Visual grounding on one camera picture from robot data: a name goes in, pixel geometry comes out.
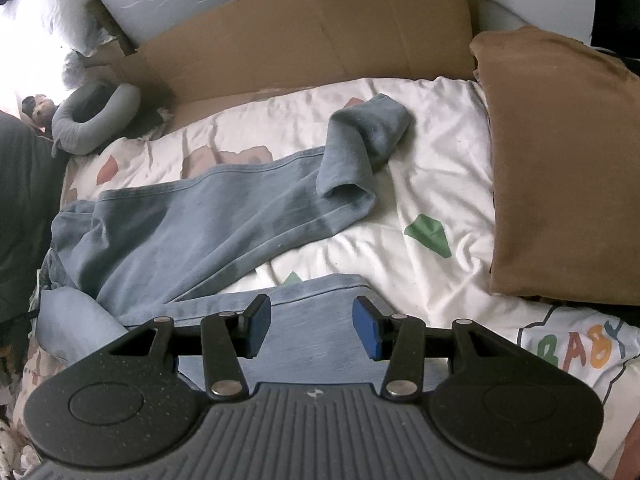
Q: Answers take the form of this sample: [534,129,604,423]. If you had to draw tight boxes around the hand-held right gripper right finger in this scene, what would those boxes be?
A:
[352,296,523,402]

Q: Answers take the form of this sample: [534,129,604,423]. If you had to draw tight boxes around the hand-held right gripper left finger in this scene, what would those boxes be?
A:
[109,294,272,402]

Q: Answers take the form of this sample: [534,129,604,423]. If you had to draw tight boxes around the blue denim pants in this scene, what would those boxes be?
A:
[35,92,416,386]

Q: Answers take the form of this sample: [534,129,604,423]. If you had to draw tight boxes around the white printed bedsheet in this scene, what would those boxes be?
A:
[10,77,640,480]

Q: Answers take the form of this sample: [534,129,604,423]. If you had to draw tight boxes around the black cloth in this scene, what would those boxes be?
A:
[125,105,174,139]

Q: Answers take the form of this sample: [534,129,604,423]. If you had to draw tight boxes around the brown pillow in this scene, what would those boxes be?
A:
[470,25,640,307]

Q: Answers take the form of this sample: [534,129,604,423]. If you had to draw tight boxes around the dark green cushion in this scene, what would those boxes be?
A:
[0,112,68,341]

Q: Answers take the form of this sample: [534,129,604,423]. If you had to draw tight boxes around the flat cardboard sheet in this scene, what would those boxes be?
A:
[87,0,478,133]

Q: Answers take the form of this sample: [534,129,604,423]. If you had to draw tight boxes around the small doll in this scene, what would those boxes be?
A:
[21,95,58,136]

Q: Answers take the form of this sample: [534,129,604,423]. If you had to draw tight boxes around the white fluffy cloth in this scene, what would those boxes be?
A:
[0,0,106,56]

